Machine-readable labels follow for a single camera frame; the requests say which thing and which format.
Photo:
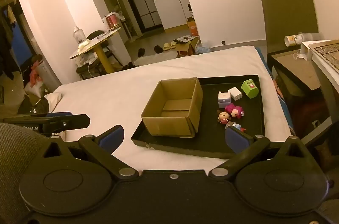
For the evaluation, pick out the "orange box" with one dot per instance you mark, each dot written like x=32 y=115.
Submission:
x=192 y=28

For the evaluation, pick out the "red cloth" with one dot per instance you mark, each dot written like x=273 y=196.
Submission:
x=34 y=73

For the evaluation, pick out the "pink bear-suit figurine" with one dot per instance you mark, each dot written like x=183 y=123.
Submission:
x=233 y=109

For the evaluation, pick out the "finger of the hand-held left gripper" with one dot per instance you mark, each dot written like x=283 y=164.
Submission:
x=59 y=114
x=71 y=122

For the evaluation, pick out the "plastic cup on floor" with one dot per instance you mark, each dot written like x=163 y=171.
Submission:
x=294 y=40

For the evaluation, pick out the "olive green panel board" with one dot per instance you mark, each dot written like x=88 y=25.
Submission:
x=286 y=15

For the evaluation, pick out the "dark clothes on rack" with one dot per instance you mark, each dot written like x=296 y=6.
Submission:
x=6 y=49

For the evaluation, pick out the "black tray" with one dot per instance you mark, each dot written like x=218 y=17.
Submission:
x=212 y=139

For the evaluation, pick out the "clear plastic bottle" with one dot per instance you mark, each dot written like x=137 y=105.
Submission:
x=79 y=36

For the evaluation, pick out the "white side desk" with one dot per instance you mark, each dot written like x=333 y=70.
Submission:
x=307 y=50

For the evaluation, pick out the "white pillow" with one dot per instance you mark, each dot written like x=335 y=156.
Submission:
x=54 y=99

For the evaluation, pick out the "white floor mat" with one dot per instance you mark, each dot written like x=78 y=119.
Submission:
x=156 y=57

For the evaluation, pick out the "white lavender cube toy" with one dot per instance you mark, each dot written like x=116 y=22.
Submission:
x=224 y=101

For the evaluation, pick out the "white face mask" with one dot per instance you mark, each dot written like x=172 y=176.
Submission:
x=298 y=55

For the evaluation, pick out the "white charger plug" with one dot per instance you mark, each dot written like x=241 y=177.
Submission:
x=235 y=93

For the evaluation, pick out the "patterned desk mat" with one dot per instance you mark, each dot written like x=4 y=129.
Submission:
x=328 y=53

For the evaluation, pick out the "brown cardboard floor box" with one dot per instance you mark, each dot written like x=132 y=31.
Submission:
x=182 y=50

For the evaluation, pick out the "round table with yellow leg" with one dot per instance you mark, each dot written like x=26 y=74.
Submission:
x=100 y=56

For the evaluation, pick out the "black slipper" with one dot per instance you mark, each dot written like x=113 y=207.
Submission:
x=158 y=49
x=141 y=52

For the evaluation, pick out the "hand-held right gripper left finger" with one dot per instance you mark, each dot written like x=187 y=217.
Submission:
x=112 y=137

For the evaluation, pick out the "grey knit fabric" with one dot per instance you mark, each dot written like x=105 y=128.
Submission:
x=13 y=173

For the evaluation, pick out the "white kitchen cabinet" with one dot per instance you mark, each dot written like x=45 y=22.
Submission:
x=169 y=12

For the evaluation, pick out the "cream tube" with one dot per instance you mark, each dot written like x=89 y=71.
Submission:
x=83 y=45

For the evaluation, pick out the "blue plastic bag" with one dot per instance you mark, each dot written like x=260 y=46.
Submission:
x=202 y=48

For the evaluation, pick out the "red carton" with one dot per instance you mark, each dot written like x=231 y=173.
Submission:
x=112 y=22

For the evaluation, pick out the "brown-haired doll figurine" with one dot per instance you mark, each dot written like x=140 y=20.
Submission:
x=224 y=116

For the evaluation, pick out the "blue and red figurine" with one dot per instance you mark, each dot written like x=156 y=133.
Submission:
x=238 y=126

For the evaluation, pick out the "yellow slipper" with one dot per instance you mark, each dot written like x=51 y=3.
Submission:
x=173 y=44
x=166 y=46

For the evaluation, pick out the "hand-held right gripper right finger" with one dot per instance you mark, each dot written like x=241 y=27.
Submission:
x=237 y=140

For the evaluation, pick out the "printed magazine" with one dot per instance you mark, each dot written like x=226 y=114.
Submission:
x=185 y=39

